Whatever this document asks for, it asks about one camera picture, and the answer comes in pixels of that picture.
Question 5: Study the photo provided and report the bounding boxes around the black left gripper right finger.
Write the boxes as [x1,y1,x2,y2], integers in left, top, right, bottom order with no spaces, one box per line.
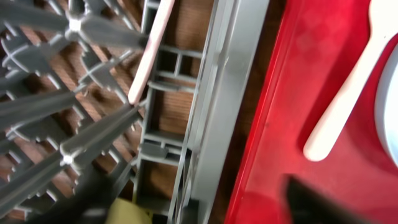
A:
[285,175,370,224]

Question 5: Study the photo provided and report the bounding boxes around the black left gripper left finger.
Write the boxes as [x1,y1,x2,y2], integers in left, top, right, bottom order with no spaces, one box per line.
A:
[27,175,118,224]

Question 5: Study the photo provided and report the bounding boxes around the yellow plastic cup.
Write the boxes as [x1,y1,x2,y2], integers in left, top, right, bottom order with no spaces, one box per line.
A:
[105,198,152,224]

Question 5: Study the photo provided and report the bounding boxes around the large light blue plate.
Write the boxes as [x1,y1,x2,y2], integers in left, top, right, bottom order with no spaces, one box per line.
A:
[374,46,397,166]

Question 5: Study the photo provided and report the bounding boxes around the cream plastic spoon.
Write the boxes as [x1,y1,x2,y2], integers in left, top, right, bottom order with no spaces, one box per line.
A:
[303,0,397,162]

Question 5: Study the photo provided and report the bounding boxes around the pink plastic fork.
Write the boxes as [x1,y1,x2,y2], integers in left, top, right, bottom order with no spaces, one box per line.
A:
[128,0,175,105]

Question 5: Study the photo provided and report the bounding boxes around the grey dishwasher rack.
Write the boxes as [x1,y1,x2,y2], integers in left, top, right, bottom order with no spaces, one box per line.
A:
[1,1,269,223]

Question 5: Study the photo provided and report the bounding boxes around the red plastic tray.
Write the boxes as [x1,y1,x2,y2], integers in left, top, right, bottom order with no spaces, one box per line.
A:
[225,0,397,223]

